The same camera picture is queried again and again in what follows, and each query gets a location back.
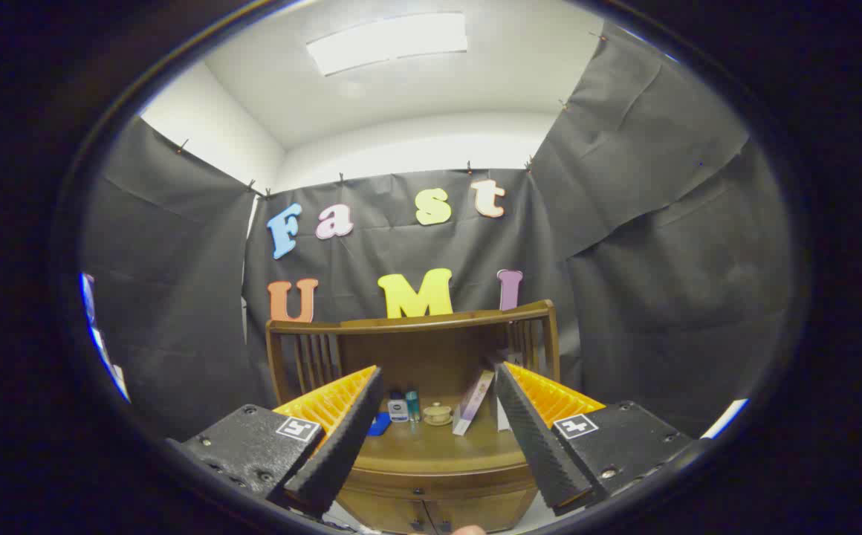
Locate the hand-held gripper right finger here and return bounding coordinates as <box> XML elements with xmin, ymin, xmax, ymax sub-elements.
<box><xmin>494</xmin><ymin>361</ymin><xmax>696</xmax><ymax>517</ymax></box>

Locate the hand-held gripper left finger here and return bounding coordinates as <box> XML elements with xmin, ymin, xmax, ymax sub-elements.
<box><xmin>167</xmin><ymin>364</ymin><xmax>385</xmax><ymax>517</ymax></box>

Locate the wooden countertop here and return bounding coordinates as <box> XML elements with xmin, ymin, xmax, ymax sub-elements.
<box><xmin>353</xmin><ymin>398</ymin><xmax>530</xmax><ymax>476</ymax></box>

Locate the wooden cabinet with slatted shelf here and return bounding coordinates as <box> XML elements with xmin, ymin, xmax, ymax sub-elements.
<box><xmin>265</xmin><ymin>299</ymin><xmax>562</xmax><ymax>534</ymax></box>

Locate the purple and white book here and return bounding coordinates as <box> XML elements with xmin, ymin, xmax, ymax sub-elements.
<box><xmin>452</xmin><ymin>369</ymin><xmax>495</xmax><ymax>436</ymax></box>

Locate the white furniture piece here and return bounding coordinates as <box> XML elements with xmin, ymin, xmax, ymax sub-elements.
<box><xmin>701</xmin><ymin>399</ymin><xmax>748</xmax><ymax>440</ymax></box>

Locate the ceiling light panel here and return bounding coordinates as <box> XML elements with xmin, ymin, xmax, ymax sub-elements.
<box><xmin>306</xmin><ymin>12</ymin><xmax>469</xmax><ymax>77</ymax></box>

